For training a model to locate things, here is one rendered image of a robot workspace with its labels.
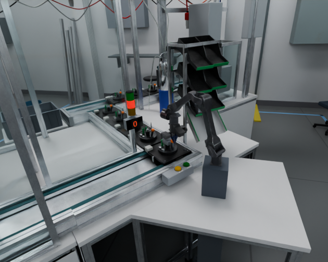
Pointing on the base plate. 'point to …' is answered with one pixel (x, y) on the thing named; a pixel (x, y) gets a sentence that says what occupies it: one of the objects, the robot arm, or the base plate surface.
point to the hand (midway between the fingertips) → (174, 138)
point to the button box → (173, 175)
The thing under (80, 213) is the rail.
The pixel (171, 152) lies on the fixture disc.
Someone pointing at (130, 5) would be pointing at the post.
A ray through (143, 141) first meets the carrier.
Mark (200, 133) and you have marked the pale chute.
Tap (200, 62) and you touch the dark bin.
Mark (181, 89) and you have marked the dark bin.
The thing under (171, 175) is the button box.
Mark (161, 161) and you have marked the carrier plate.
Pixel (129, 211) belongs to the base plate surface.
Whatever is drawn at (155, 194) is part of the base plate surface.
